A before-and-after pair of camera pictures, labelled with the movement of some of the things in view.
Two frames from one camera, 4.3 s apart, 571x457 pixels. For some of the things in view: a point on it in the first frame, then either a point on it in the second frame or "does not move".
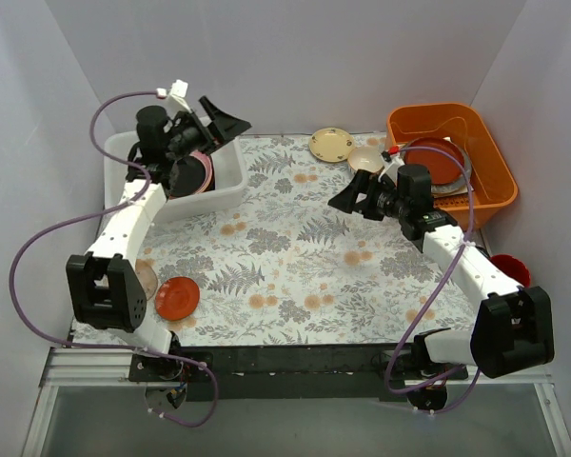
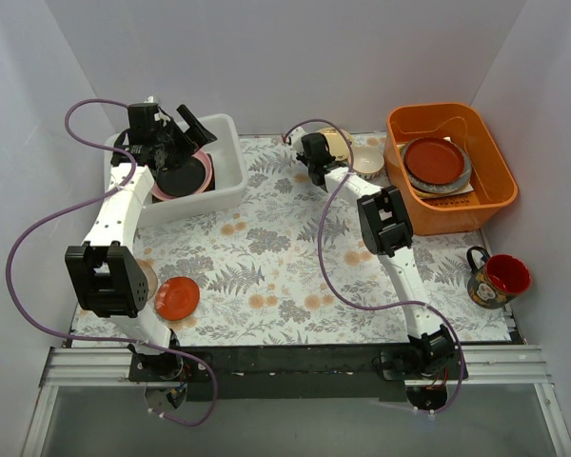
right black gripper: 362,198 to 314,170
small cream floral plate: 331,145 does not move
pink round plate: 208,170 does not move
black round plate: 188,177 does not move
